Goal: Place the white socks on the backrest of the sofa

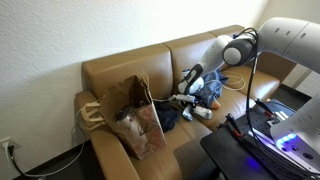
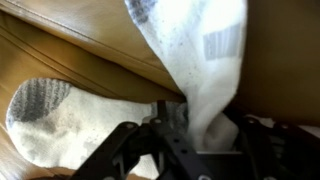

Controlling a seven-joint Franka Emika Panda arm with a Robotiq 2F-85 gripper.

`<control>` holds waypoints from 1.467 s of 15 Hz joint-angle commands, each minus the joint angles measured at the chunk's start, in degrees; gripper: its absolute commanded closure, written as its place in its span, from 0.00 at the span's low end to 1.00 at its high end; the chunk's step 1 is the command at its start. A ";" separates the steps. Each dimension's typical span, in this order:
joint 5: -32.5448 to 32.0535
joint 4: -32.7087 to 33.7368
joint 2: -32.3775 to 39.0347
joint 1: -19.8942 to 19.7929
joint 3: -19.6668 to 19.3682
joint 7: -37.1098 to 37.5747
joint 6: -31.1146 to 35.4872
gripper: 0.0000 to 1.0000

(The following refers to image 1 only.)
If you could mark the small orange item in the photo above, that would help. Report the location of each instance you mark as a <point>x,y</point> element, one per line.
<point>216,105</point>

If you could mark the brown leather sofa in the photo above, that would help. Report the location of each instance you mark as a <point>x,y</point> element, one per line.
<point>133,66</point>

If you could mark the blue denim garment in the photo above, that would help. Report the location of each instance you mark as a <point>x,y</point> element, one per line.
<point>213,88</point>

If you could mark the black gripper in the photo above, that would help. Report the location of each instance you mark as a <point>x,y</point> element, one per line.
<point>191,102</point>

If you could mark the brown paper bag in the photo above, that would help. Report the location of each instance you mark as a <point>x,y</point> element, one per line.
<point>140,130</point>

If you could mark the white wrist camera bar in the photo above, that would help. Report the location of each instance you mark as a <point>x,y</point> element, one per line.
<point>185,98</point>

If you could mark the dark navy cloth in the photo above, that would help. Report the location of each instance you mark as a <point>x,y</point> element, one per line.
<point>166,116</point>

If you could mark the white robot base blue lights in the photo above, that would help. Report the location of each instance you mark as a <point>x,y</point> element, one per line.
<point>300,128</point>

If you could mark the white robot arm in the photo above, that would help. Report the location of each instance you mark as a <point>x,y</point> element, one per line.
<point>283,36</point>

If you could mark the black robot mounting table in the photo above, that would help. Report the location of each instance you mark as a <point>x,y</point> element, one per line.
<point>226,153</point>

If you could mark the black object inside bag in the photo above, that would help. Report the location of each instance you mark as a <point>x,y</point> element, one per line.
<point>122,112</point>

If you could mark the white wall heater unit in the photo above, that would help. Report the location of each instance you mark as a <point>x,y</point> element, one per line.
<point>310,83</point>

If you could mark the white charger adapter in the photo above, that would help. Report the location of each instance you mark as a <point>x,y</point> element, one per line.
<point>171,98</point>

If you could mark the white sock grey toe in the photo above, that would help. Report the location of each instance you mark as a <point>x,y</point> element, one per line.
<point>186,115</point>

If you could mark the black red clamp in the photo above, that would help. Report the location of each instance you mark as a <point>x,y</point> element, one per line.
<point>233,126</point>
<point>265,106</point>

